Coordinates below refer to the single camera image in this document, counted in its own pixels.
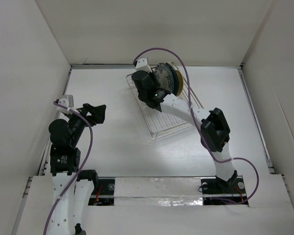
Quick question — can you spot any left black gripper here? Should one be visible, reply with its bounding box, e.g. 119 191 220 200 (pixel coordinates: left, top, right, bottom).
65 102 105 145

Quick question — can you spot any blue floral white plate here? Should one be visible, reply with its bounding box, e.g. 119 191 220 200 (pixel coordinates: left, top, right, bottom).
153 63 174 93

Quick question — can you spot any yellow black patterned plate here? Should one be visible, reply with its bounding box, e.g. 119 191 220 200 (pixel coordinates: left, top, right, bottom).
174 70 184 96

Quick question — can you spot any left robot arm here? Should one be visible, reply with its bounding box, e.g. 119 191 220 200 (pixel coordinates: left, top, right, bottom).
43 101 106 235

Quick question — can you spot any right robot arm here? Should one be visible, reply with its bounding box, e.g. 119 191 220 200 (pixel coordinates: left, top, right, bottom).
131 70 237 192

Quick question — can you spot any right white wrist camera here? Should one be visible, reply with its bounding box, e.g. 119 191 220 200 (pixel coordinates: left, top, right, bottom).
133 56 152 73

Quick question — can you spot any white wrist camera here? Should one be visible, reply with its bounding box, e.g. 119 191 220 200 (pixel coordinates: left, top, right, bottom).
133 56 152 73
55 94 74 113

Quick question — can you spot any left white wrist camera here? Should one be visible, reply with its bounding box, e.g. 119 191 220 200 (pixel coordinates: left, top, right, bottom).
55 94 74 113

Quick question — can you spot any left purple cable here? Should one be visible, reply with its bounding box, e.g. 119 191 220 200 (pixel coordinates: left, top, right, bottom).
43 101 94 235

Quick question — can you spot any purple cable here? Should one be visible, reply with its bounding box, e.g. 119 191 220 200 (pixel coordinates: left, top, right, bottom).
43 101 94 235
133 48 260 205

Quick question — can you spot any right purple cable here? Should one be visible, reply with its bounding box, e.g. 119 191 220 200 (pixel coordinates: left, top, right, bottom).
133 48 260 205

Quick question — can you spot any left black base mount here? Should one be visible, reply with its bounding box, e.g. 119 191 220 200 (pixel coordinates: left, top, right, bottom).
88 177 115 206

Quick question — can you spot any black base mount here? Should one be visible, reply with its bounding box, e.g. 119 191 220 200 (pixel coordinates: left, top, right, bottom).
198 177 247 206
88 177 115 206

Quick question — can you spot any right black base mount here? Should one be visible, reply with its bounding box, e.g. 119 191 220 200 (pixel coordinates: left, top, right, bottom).
198 177 247 206

